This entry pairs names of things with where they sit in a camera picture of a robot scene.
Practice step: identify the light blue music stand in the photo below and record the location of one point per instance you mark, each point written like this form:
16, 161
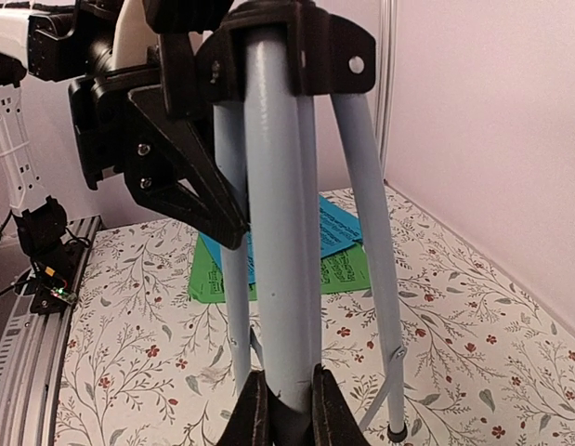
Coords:
267, 61

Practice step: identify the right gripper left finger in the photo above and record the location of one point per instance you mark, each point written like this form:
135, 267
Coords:
248, 424

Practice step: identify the blue sheet music page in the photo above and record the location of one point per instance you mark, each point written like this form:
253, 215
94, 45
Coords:
339, 230

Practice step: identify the left aluminium frame post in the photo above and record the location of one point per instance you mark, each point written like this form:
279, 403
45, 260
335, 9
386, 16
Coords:
386, 41

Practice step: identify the front aluminium rail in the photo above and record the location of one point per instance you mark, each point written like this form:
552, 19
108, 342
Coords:
33, 340

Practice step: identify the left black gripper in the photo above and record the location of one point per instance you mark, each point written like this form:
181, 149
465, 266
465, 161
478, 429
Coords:
151, 124

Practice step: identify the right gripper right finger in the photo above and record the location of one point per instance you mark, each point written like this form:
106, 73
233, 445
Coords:
332, 422

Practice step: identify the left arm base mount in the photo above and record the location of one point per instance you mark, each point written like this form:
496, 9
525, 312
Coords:
52, 283

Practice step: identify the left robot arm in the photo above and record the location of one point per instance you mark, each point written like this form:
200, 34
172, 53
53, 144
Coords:
56, 44

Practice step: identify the green sheet music page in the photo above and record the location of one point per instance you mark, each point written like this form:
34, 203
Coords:
345, 271

